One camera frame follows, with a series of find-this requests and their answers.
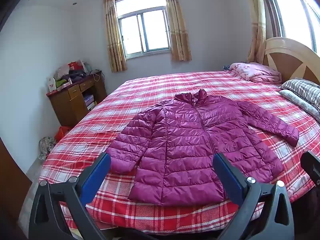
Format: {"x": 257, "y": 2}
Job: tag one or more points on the red paper bag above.
{"x": 73, "y": 66}

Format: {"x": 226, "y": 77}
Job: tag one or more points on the stack of books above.
{"x": 89, "y": 102}

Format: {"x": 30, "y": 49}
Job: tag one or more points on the yellow side curtain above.
{"x": 256, "y": 30}

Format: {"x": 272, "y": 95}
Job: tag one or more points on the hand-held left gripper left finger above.
{"x": 96, "y": 177}

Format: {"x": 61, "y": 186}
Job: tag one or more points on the brown wooden panel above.
{"x": 12, "y": 175}

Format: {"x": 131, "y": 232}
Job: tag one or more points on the sliding window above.
{"x": 142, "y": 30}

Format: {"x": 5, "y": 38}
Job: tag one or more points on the pile of clothes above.
{"x": 75, "y": 75}

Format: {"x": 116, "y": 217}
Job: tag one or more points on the white printed box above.
{"x": 52, "y": 85}

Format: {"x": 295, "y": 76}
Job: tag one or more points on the beige patterned curtain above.
{"x": 177, "y": 30}
{"x": 113, "y": 42}

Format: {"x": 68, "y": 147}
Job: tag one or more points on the magenta puffer jacket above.
{"x": 187, "y": 142}

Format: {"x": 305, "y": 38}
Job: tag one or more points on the brown wooden desk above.
{"x": 72, "y": 105}

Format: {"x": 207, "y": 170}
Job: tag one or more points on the patterned cloth bag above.
{"x": 46, "y": 147}

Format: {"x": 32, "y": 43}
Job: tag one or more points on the orange plastic bag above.
{"x": 62, "y": 133}

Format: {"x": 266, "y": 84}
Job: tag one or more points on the blue cloth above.
{"x": 227, "y": 67}

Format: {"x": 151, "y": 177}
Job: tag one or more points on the pink folded quilt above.
{"x": 257, "y": 72}

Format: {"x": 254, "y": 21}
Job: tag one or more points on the wooden headboard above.
{"x": 287, "y": 62}

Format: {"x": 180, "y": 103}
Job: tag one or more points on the tall side window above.
{"x": 292, "y": 12}

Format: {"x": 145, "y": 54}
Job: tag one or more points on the striped pillow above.
{"x": 305, "y": 90}

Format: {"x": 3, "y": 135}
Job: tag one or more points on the bed with red plaid sheet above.
{"x": 150, "y": 90}

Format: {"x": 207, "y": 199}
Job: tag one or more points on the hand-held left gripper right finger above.
{"x": 230, "y": 177}

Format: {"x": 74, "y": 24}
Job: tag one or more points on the green bag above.
{"x": 61, "y": 83}

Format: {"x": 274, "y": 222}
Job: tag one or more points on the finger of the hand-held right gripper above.
{"x": 311, "y": 165}

